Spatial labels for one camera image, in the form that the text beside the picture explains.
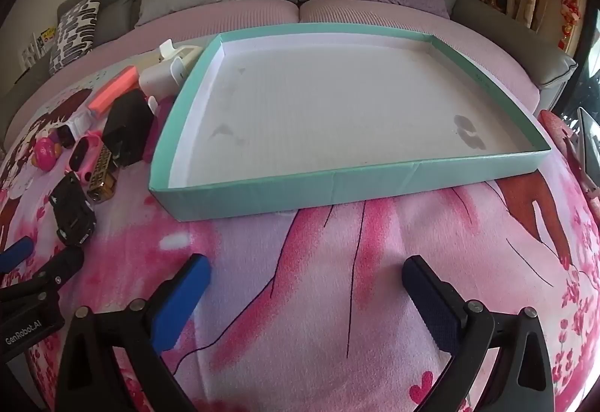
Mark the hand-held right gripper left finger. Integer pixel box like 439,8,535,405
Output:
55,253,213,412

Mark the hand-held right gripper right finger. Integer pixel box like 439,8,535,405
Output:
402,255,556,412

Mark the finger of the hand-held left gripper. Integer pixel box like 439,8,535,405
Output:
0,246,86,302
0,236,36,272

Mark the black toy car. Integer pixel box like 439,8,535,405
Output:
48,171,98,247

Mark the gold toy car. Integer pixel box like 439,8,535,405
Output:
85,146,118,205

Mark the pink ball toy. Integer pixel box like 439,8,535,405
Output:
33,137,63,171

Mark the red bottle with white cap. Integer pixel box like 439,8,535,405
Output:
56,114,90,147

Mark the black charger plug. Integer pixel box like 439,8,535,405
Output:
101,88,155,168

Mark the orange and blue toy gun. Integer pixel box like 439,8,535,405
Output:
87,65,140,117

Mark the teal cardboard tray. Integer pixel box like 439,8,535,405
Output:
149,22,551,223

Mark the white hair clip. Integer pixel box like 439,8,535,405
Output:
139,39,203,95

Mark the red plastic stool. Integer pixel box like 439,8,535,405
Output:
538,109,600,206

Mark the smartphone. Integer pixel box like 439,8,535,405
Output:
577,107,600,188

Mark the black and white patterned cushion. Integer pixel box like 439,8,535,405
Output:
49,0,103,76

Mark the red hanging ornament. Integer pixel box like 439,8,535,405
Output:
560,0,587,51

